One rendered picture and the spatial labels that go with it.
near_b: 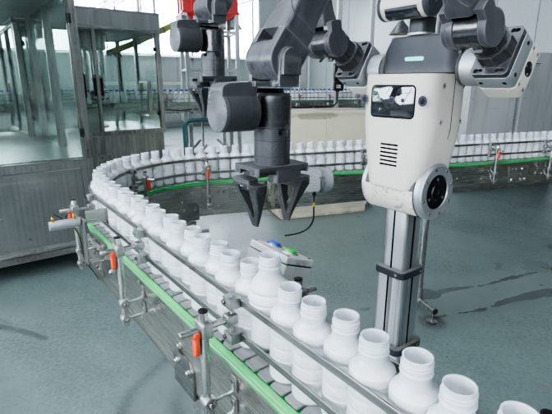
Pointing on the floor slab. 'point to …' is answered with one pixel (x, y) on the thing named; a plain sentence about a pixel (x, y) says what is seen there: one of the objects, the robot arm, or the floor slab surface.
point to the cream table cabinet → (327, 121)
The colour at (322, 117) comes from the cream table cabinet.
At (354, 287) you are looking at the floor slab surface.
